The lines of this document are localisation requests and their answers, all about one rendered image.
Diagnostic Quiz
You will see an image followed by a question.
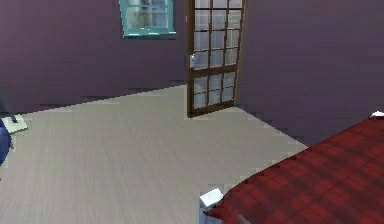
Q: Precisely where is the blue armchair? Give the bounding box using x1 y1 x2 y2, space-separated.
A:
0 119 15 168

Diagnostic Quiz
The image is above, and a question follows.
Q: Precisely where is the floor lamp with white base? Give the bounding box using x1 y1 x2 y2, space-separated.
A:
0 87 29 135

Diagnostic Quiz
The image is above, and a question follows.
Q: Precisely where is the red plaid bed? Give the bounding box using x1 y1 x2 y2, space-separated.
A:
199 110 384 224

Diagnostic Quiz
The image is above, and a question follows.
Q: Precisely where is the brown glass paned door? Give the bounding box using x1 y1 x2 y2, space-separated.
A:
185 0 248 118

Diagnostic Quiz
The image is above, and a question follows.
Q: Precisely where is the teal framed window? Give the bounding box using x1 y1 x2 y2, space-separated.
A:
118 0 177 39

